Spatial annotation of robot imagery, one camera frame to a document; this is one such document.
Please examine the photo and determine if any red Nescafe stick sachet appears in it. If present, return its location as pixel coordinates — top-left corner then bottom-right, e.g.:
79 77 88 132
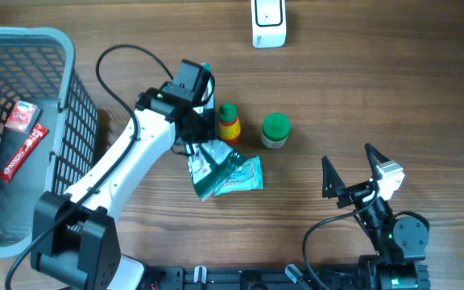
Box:
0 124 49 183

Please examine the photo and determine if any grey plastic shopping basket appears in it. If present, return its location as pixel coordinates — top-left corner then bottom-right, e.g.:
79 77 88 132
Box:
0 27 98 258

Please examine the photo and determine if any teal wet wipes pack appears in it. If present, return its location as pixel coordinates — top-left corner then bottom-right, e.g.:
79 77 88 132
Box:
217 156 263 195

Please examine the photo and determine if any sriracha bottle green cap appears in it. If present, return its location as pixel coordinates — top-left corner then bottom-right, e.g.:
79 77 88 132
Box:
218 103 241 144

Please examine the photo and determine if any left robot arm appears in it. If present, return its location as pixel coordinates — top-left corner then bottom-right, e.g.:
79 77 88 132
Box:
30 80 215 289

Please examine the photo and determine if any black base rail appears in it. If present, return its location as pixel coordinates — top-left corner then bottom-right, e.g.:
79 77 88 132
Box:
139 263 431 290

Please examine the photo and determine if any green 3M gloves package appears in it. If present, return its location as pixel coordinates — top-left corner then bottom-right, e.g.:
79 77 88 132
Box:
185 139 247 201

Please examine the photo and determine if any red tissue packet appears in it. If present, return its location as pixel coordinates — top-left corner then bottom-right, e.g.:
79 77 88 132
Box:
5 101 41 133

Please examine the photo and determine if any green lid jar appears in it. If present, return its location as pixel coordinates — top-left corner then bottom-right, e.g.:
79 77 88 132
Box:
261 112 291 149

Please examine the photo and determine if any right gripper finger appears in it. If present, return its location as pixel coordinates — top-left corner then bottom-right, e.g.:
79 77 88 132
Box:
321 156 346 199
364 143 389 177

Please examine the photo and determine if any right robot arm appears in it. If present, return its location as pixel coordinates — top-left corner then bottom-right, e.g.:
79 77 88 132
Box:
315 143 431 289

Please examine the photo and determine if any white barcode scanner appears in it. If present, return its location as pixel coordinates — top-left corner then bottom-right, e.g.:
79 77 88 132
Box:
251 0 287 49

